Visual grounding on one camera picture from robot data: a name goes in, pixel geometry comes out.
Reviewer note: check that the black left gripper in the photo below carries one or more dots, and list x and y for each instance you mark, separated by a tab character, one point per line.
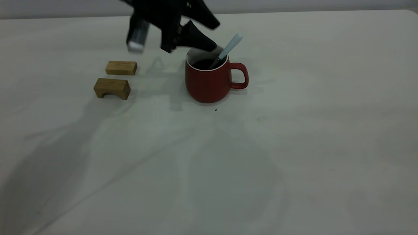
166	16

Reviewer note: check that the red ceramic mug with coffee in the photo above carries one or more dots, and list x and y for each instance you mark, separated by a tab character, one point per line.
209	85

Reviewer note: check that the flat rectangular wooden block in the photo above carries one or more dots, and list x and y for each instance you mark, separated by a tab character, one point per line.
121	68

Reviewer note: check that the arched wooden block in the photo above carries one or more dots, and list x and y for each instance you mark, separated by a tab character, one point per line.
112	87

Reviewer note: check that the silver black wrist camera box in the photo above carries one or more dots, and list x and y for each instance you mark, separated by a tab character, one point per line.
137	34

